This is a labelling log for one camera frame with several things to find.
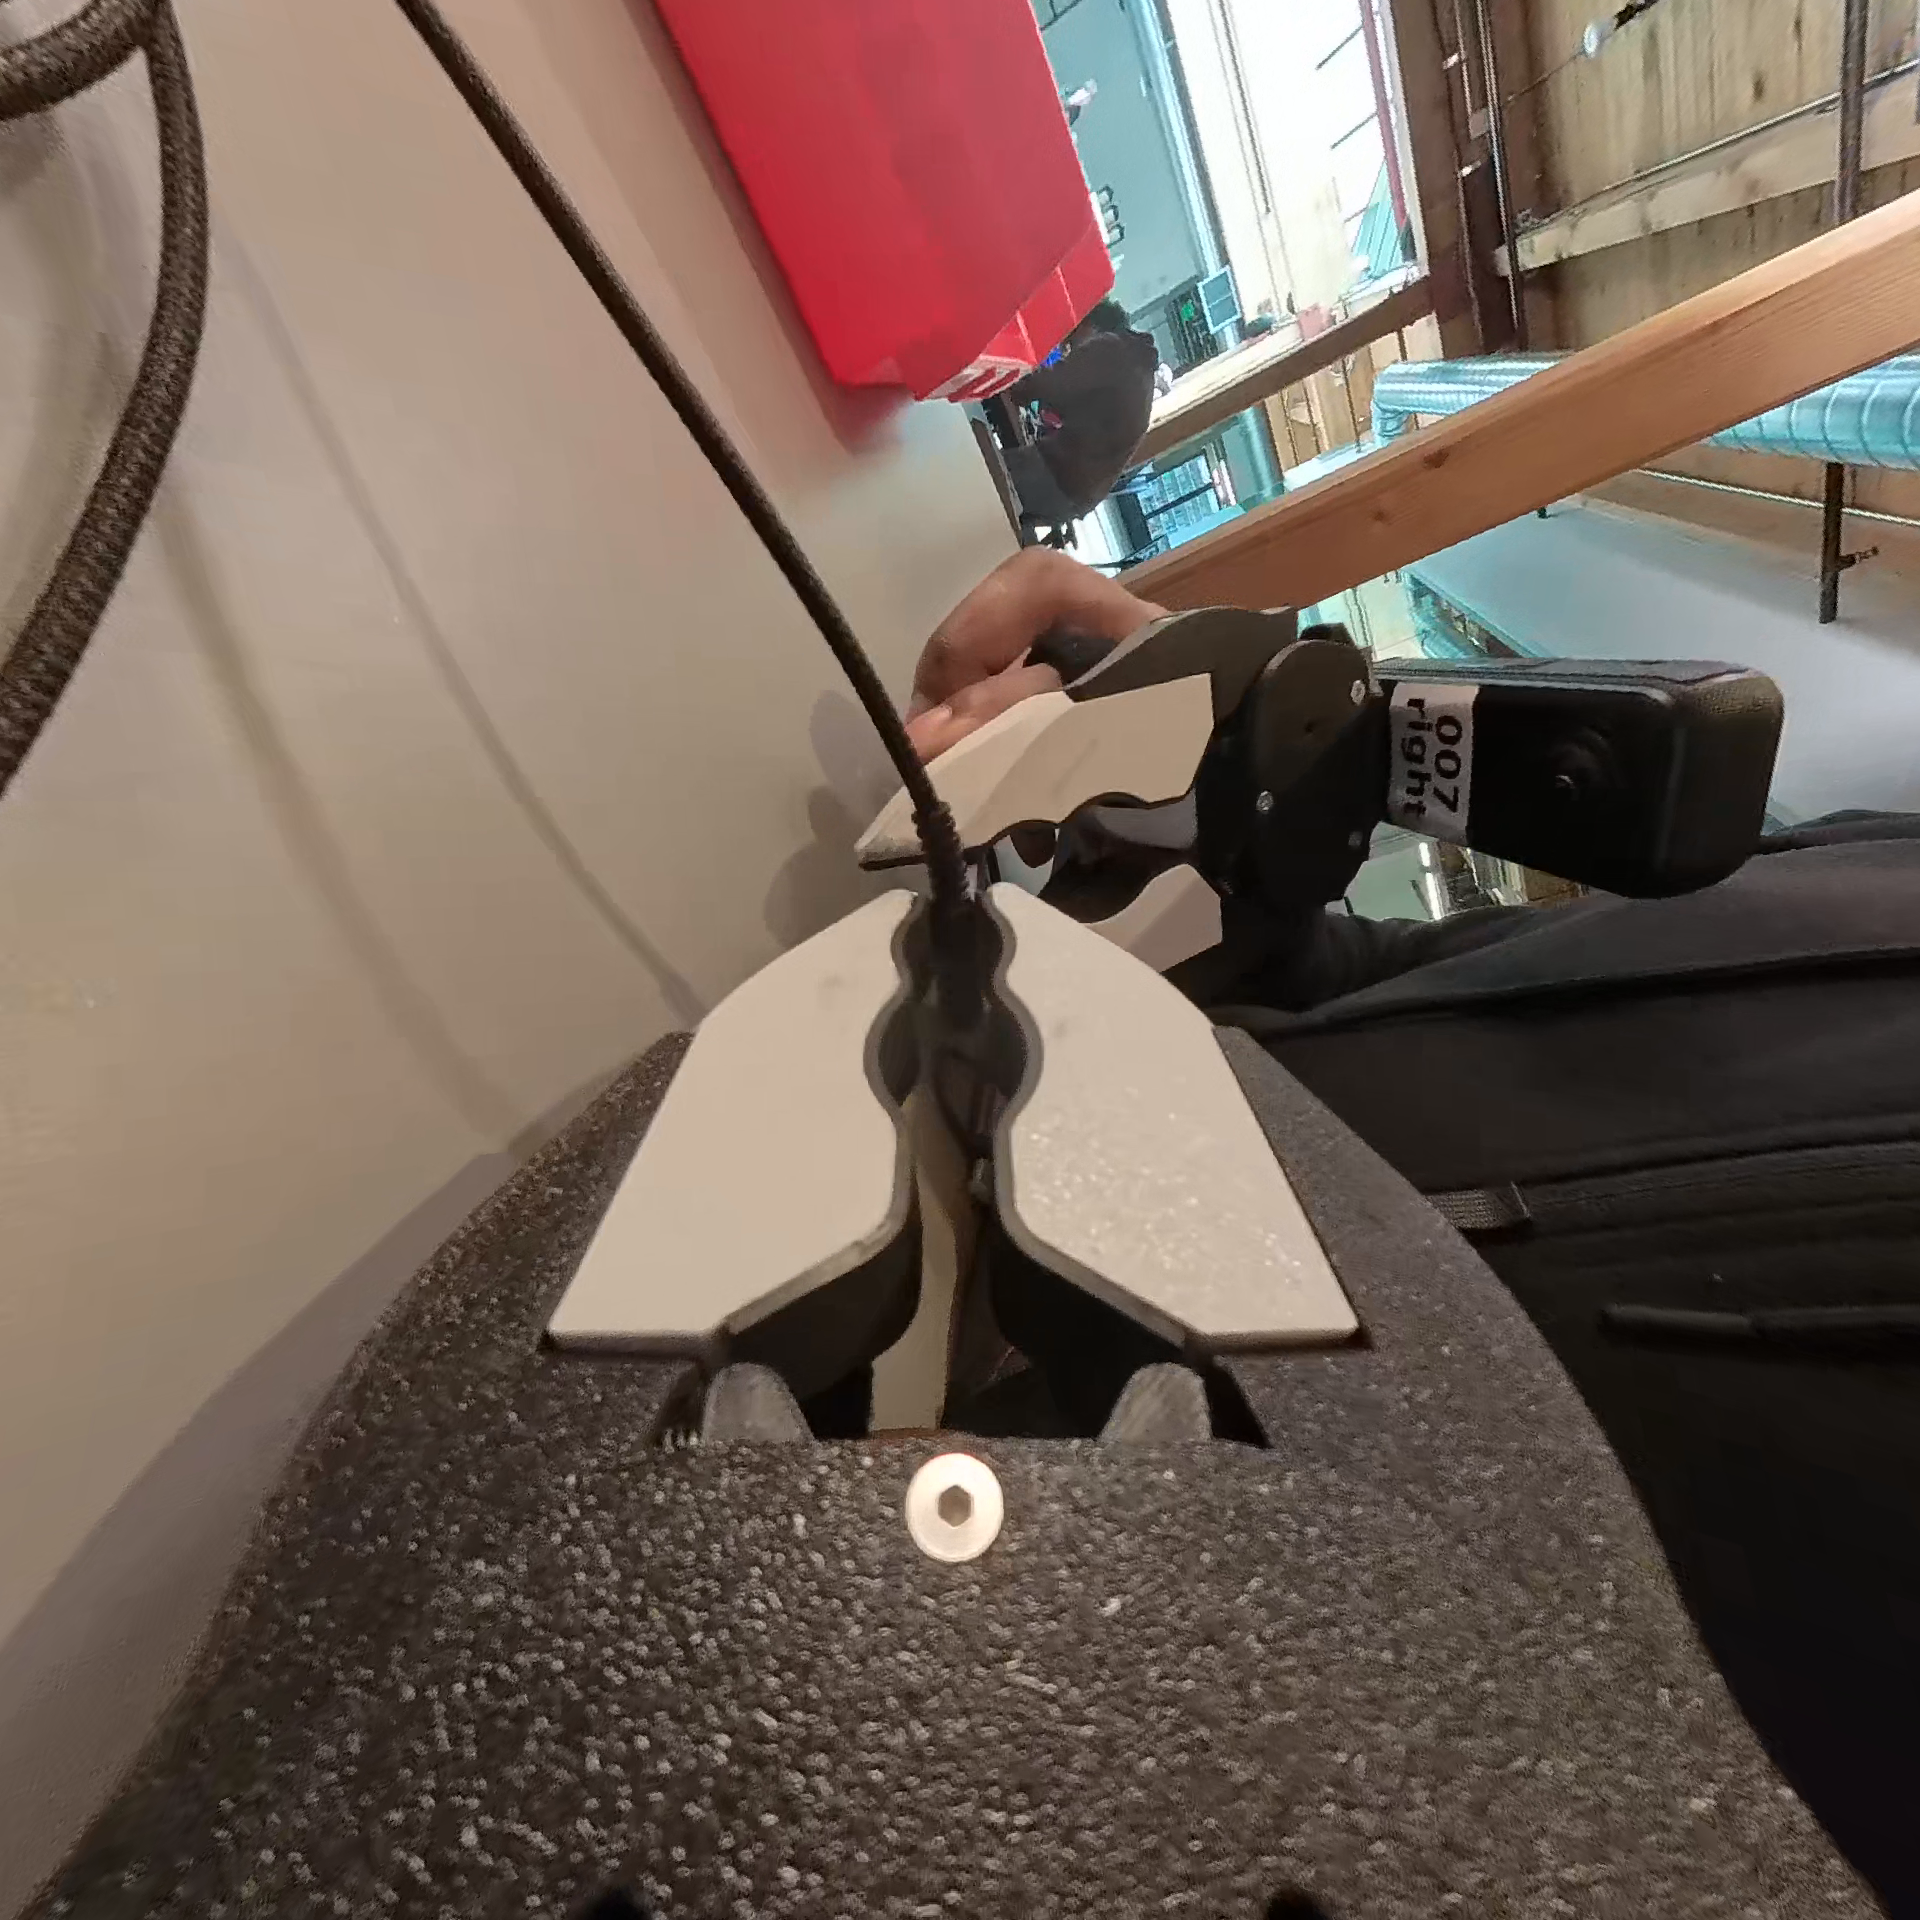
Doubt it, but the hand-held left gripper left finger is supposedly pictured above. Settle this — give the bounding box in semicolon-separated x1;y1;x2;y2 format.
546;884;923;1394

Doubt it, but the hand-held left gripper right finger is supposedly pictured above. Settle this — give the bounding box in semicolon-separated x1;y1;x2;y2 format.
978;883;1362;1386

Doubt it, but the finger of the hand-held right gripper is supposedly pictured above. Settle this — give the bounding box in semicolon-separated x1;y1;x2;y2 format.
856;674;1216;873
1039;810;1225;981

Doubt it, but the black braided usb-c cable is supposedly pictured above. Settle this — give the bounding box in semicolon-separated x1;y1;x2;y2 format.
0;0;1040;1194

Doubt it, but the red plastic bin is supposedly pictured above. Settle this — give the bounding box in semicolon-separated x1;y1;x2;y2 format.
651;0;1121;409

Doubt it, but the person's right hand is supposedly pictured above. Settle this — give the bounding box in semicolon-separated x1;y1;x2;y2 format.
908;546;1175;740

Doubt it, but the wooden ceiling beam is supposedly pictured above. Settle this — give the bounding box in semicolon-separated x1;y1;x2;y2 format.
1118;193;1920;607

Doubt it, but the wide metal air duct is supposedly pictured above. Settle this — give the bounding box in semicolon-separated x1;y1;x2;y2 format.
1372;351;1920;470

